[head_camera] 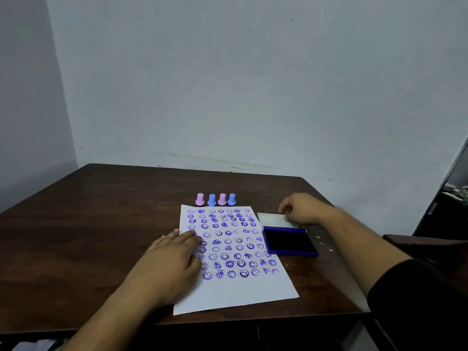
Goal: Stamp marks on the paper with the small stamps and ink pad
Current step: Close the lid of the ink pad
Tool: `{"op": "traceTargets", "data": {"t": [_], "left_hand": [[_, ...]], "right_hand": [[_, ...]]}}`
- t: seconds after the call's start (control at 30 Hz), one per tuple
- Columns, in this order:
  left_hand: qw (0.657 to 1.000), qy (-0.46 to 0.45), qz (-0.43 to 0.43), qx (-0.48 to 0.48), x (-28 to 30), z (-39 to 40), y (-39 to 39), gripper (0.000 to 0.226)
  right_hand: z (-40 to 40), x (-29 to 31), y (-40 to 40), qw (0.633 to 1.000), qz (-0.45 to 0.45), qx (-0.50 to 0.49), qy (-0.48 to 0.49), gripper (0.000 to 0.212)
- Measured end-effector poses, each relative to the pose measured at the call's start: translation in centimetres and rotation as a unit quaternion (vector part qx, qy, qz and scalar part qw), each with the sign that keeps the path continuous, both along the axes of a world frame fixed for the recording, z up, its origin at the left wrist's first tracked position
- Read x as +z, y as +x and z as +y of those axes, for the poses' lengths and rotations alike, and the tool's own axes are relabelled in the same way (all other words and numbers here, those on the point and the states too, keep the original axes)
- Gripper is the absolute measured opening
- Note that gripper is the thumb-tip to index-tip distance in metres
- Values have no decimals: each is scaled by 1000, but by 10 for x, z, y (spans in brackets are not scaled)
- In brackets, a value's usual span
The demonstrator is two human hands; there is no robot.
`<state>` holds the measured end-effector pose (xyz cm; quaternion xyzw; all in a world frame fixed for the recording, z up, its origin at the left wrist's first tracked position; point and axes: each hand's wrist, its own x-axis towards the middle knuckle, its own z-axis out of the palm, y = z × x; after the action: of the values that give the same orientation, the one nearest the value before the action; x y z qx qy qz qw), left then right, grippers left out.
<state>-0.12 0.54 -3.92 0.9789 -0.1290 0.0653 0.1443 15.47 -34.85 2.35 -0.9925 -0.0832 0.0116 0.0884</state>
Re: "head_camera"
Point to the person's right hand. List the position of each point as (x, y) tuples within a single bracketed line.
[(307, 210)]

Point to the person's left hand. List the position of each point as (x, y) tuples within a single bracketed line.
[(164, 274)]

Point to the blue ink pad white lid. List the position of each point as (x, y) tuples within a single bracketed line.
[(289, 241)]

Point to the white paper with purple prints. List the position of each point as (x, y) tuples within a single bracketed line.
[(234, 296)]

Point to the blue stamp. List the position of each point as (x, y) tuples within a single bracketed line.
[(211, 200), (231, 199)]

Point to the pink stamp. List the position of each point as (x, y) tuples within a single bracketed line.
[(199, 199), (222, 199)]

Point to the person's right forearm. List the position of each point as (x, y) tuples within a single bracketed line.
[(362, 248)]

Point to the person's black right sleeve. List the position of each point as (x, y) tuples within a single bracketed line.
[(420, 310)]

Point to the dark wooden chair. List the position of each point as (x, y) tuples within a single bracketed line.
[(420, 241)]

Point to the crumpled pale cloth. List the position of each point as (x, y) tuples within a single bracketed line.
[(459, 191)]

